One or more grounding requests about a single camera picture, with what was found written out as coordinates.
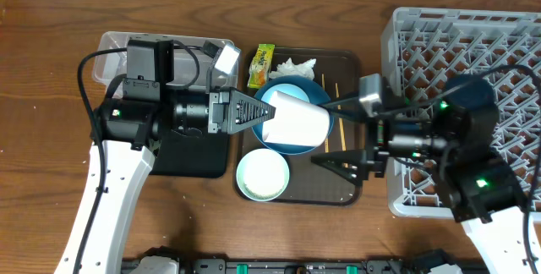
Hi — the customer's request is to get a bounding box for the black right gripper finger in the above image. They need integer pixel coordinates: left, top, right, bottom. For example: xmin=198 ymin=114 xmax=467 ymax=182
xmin=319 ymin=91 xmax=368 ymax=123
xmin=310 ymin=149 xmax=372 ymax=186

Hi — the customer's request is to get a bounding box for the green yellow snack wrapper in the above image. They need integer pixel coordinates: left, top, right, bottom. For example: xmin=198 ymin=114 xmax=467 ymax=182
xmin=247 ymin=44 xmax=275 ymax=89

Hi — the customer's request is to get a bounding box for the pale pink cup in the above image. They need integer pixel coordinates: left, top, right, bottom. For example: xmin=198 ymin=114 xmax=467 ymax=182
xmin=262 ymin=91 xmax=331 ymax=147

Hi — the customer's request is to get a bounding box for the white tissue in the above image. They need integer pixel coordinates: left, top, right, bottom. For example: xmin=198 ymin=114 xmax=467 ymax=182
xmin=269 ymin=58 xmax=316 ymax=80

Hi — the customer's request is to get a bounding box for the mint bowl with rice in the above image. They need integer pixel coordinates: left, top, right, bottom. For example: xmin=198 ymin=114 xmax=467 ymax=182
xmin=236 ymin=149 xmax=290 ymax=202

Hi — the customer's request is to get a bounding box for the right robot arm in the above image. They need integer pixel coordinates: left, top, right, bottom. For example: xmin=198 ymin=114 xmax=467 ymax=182
xmin=311 ymin=74 xmax=540 ymax=273

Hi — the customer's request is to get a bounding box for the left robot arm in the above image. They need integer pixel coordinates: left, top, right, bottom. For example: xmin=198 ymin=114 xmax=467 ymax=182
xmin=57 ymin=37 xmax=275 ymax=273

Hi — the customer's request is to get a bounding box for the black waste tray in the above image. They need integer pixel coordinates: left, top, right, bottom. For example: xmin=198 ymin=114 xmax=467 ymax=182
xmin=150 ymin=132 xmax=229 ymax=178

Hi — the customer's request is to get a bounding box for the grey dishwasher rack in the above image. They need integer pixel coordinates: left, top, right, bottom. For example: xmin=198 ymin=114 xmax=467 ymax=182
xmin=380 ymin=6 xmax=541 ymax=220

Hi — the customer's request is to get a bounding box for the dark brown serving tray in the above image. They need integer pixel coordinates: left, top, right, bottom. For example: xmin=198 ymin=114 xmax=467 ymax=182
xmin=233 ymin=46 xmax=363 ymax=206

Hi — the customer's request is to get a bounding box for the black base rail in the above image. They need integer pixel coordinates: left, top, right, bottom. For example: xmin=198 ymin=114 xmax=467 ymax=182
xmin=120 ymin=246 xmax=470 ymax=274

